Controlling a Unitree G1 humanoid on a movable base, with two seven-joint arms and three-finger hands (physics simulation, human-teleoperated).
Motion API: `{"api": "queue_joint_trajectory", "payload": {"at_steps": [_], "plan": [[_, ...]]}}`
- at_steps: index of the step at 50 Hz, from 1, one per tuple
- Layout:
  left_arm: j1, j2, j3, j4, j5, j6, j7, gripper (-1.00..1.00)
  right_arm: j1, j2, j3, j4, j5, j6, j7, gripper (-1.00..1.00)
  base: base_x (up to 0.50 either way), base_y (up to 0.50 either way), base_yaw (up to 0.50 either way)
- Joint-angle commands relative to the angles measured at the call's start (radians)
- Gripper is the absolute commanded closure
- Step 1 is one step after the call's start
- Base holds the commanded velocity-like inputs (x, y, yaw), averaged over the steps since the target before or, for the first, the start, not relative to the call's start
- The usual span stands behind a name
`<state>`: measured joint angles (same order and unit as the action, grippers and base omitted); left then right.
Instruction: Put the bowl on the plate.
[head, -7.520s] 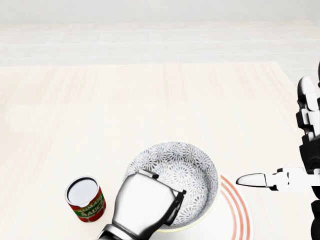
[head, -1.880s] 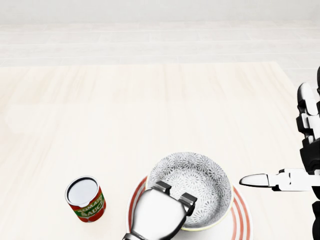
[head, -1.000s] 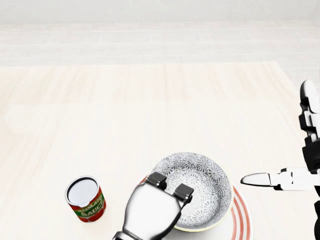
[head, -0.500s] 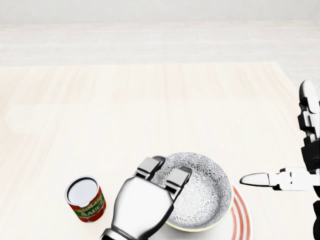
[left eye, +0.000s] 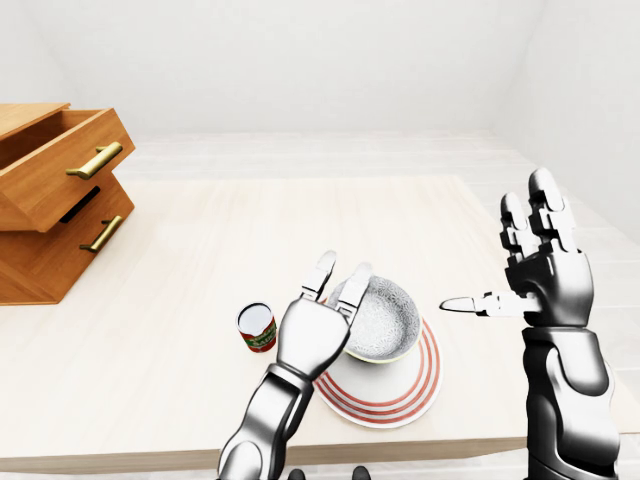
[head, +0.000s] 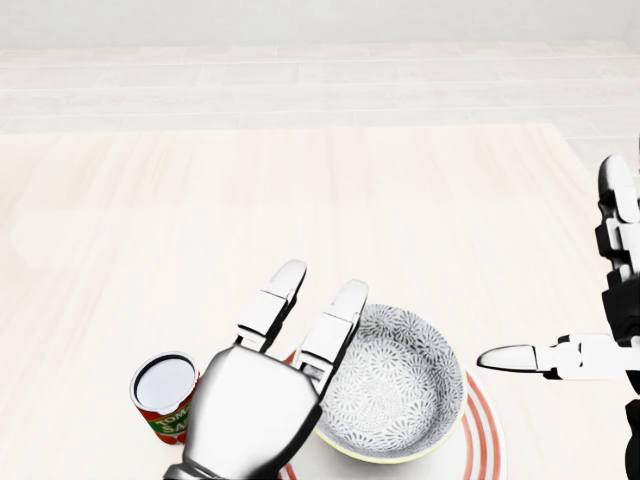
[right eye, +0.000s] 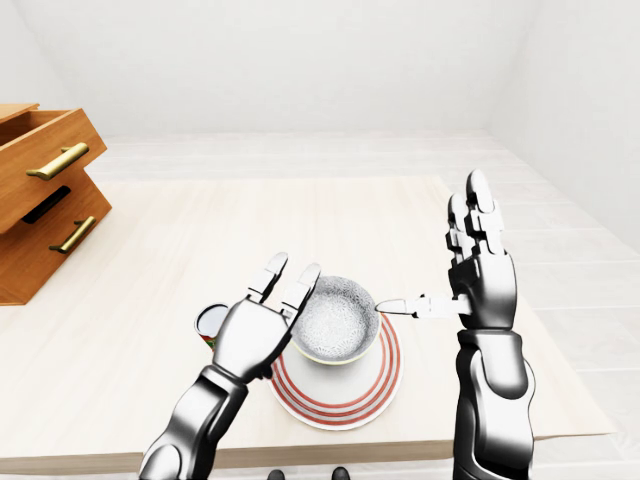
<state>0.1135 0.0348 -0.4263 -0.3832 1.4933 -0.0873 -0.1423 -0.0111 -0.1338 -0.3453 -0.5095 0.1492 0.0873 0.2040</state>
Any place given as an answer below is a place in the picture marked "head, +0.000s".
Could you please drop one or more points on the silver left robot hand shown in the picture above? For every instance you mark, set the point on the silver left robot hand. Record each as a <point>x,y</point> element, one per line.
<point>250,405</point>

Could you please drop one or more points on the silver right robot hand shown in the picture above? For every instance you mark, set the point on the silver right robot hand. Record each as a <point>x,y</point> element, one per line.
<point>617,280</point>

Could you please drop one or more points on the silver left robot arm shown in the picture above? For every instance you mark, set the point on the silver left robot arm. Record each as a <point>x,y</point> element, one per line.
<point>187,473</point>

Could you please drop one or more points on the patterned grey white bowl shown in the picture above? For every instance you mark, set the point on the patterned grey white bowl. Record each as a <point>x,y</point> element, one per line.
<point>400,390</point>

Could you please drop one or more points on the white plate with red rings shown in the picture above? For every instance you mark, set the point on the white plate with red rings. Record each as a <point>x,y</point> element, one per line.
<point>482,440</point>

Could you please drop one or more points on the red tomato sauce tin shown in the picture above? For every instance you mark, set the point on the red tomato sauce tin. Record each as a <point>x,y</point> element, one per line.
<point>162,400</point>

